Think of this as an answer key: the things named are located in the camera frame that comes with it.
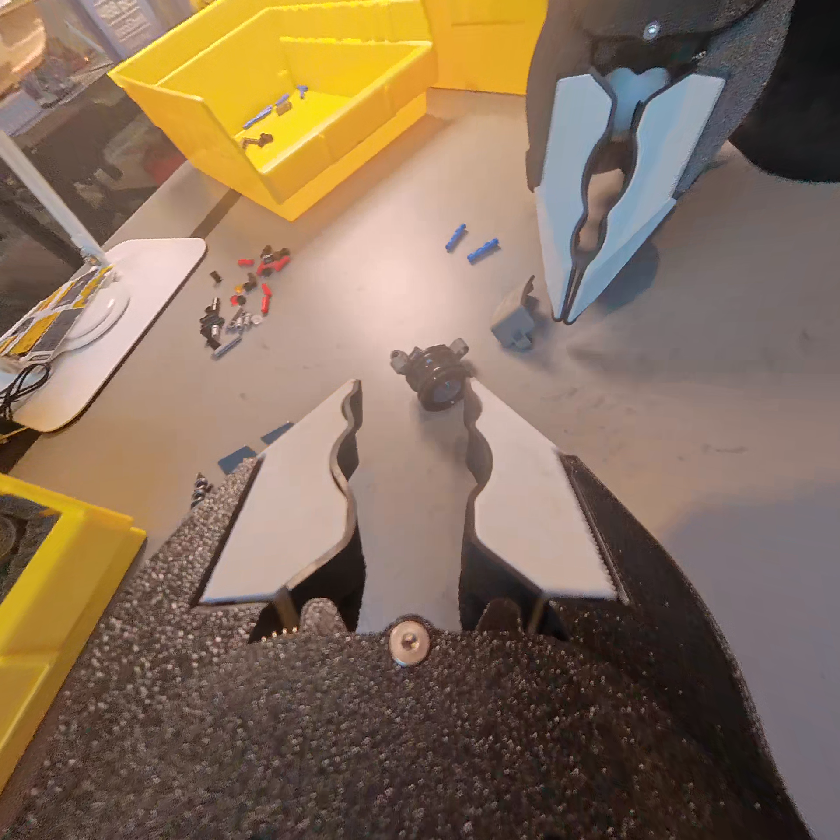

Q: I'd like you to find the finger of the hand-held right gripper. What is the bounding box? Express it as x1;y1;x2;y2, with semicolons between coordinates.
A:
535;74;616;322
564;72;728;326

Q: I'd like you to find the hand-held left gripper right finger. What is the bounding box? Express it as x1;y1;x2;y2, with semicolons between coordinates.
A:
462;379;619;601

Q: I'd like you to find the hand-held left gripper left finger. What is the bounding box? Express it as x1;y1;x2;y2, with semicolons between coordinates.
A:
197;379;364;606

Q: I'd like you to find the black toy wheel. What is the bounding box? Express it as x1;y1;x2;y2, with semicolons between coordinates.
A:
407;346;473;413

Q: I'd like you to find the grey desk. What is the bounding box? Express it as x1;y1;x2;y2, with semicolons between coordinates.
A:
0;85;840;840

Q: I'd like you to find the yellow storage bin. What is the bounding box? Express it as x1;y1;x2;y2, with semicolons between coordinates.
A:
423;0;550;97
0;473;147;790
108;0;438;223

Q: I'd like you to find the grey angled brick piece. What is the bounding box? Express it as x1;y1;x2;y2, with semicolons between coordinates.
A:
490;275;541;353

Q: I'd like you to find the pile of small brick pieces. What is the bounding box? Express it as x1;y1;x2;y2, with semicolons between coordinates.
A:
198;244;292;361

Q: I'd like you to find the cluster of blue brick pins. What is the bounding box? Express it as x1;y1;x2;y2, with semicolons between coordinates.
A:
239;84;310;151

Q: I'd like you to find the yellow printed leaflet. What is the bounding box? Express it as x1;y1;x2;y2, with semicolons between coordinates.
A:
0;265;113;366

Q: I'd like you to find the white rounded base plate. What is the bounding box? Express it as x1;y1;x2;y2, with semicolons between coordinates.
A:
12;237;208;434

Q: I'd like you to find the black cable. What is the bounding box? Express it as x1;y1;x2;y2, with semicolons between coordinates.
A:
0;364;53;421

